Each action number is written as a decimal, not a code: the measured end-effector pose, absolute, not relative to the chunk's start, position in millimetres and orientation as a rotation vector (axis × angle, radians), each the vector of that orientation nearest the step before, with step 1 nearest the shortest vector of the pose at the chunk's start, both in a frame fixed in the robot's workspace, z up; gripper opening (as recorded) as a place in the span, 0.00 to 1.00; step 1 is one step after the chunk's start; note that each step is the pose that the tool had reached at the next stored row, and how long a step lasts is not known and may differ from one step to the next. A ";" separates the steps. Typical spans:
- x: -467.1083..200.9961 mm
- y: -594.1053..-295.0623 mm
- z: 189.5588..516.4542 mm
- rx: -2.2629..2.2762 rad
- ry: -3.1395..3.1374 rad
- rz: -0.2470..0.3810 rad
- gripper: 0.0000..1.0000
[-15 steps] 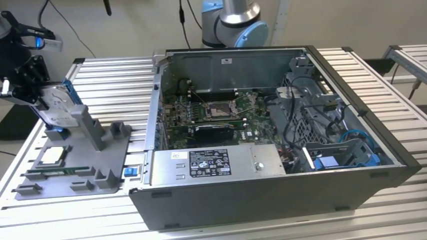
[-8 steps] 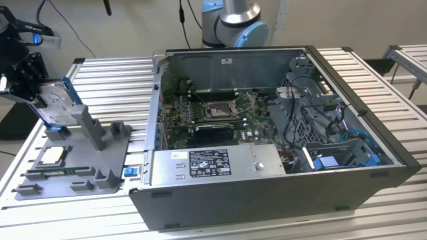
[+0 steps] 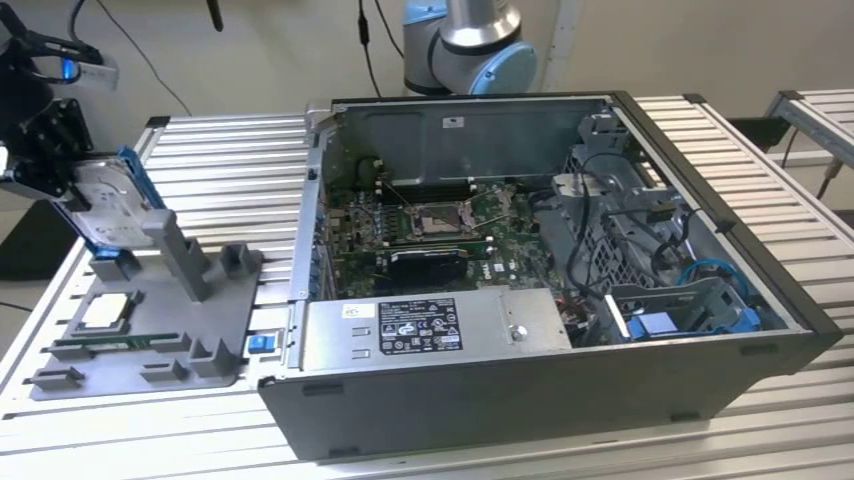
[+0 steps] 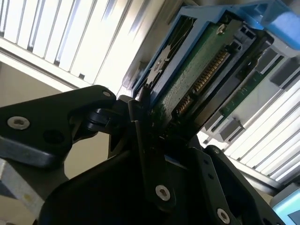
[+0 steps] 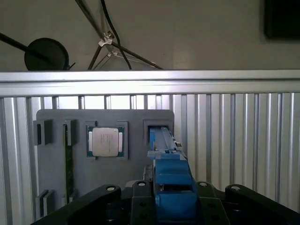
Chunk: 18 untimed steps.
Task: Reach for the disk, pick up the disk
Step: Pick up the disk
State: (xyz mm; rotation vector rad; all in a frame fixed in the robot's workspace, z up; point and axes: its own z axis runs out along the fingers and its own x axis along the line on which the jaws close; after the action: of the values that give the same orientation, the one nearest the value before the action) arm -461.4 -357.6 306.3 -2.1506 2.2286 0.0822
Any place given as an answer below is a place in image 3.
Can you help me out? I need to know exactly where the silver CPU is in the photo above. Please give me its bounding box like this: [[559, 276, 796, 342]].
[[75, 291, 136, 334]]

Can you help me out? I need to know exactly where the grey perforated metal cage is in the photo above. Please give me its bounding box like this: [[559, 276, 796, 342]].
[[538, 149, 676, 301]]

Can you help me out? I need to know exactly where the RAM slot with green stick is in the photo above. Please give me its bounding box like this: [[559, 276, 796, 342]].
[[383, 237, 495, 254]]

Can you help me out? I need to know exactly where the looped black wire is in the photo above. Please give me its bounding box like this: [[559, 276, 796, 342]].
[[603, 209, 706, 274]]

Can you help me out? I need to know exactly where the thin black wall cable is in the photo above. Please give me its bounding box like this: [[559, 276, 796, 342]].
[[96, 0, 192, 117]]

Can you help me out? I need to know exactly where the black box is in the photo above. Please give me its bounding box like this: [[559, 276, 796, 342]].
[[726, 116, 790, 152]]

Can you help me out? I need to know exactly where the blue plastic bay clip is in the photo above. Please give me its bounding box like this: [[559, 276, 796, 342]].
[[630, 312, 682, 342]]

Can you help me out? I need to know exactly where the black hanging arm cable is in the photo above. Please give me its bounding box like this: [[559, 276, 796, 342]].
[[356, 0, 387, 97]]

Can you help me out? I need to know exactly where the grey plastic case bracket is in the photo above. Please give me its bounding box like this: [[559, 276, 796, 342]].
[[578, 113, 630, 152]]

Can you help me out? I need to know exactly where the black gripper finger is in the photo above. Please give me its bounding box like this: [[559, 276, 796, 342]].
[[38, 187, 96, 212], [29, 97, 93, 154]]

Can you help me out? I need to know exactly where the black RAM slot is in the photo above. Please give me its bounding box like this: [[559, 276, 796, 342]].
[[389, 180, 472, 200]]

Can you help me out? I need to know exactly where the black open PC case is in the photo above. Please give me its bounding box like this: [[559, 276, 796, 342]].
[[256, 89, 846, 461]]

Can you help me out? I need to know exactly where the grey plastic parts rack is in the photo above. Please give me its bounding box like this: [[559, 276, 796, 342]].
[[25, 209, 265, 402]]

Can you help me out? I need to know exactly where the green motherboard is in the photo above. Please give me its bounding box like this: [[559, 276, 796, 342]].
[[319, 174, 568, 301]]

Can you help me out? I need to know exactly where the black graphics card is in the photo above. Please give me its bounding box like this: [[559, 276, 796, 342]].
[[376, 249, 468, 294]]

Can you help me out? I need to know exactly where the thin metal locking lever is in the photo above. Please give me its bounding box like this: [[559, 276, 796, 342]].
[[380, 179, 413, 207]]

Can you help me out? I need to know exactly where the grey power supply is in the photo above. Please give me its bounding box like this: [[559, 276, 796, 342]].
[[292, 287, 575, 374]]

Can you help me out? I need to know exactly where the hard disk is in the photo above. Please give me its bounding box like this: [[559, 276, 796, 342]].
[[49, 144, 168, 262]]

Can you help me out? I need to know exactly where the grey cable plug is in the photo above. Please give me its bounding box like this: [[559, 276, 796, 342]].
[[816, 157, 843, 200]]

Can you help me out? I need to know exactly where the grey disk bay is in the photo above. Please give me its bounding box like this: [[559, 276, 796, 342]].
[[603, 277, 763, 344]]

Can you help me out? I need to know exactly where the blue wire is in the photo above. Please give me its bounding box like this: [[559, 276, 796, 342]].
[[678, 256, 742, 301]]

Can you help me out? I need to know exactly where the green RAM stick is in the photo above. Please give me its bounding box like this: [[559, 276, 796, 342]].
[[54, 336, 169, 352]]

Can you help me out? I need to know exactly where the CPU socket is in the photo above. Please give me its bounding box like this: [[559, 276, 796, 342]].
[[405, 202, 481, 239]]

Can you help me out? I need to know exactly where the metal slat side table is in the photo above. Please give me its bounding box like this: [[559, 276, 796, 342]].
[[766, 89, 854, 167]]

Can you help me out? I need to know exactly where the long black wire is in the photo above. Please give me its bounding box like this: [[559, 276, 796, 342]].
[[571, 159, 616, 301]]

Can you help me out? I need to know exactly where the metal socket cover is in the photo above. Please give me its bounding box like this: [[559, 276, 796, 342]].
[[465, 185, 520, 226]]

